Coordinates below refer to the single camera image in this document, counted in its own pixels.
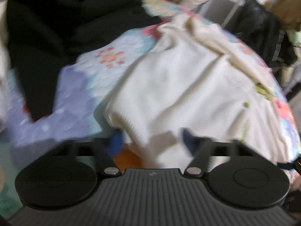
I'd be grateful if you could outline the floral patterned bed quilt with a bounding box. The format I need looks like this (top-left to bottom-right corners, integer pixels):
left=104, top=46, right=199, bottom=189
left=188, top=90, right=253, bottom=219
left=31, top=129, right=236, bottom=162
left=0, top=0, right=301, bottom=217

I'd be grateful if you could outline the white knit sweater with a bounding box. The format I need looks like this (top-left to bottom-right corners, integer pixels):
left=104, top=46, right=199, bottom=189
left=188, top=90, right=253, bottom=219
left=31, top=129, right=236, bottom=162
left=105, top=14, right=293, bottom=169

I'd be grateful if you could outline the brown hanging garment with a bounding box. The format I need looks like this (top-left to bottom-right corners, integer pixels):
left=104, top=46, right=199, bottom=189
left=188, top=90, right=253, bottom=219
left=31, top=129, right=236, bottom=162
left=264, top=0, right=300, bottom=31

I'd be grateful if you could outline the black garment on bed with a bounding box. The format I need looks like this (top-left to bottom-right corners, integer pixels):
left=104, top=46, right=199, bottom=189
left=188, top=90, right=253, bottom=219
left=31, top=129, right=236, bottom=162
left=6, top=0, right=161, bottom=121

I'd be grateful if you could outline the metal clothes rack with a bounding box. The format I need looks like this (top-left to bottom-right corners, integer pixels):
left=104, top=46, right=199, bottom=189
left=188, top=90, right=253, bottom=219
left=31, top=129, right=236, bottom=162
left=221, top=0, right=242, bottom=28

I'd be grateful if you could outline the black hanging jacket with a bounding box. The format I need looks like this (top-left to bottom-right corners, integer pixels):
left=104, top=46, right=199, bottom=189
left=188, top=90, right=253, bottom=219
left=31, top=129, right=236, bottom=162
left=231, top=0, right=297, bottom=68

